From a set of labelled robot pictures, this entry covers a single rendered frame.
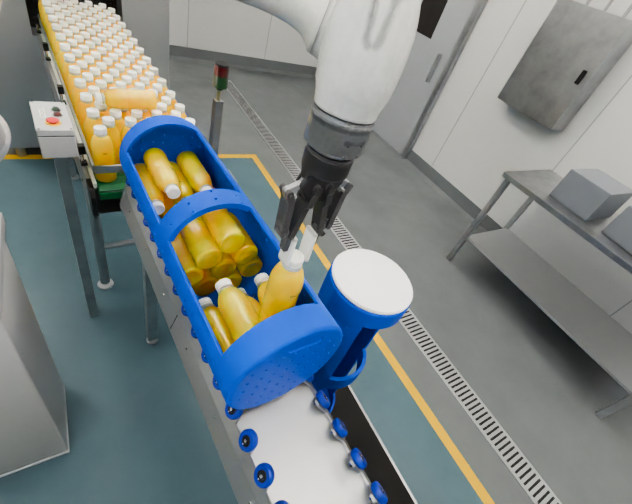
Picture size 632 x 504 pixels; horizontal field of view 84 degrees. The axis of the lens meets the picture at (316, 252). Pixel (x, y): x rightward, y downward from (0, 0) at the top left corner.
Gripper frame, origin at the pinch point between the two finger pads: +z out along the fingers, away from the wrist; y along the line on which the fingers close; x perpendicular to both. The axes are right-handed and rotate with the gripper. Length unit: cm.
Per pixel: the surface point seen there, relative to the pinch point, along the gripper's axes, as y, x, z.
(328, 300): 29, 9, 40
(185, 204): -8.5, 33.7, 14.7
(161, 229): -14.1, 33.8, 21.8
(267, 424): -4.6, -14.8, 43.1
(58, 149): -30, 91, 33
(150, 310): -8, 71, 106
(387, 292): 44, 0, 32
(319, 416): 7.8, -19.1, 43.1
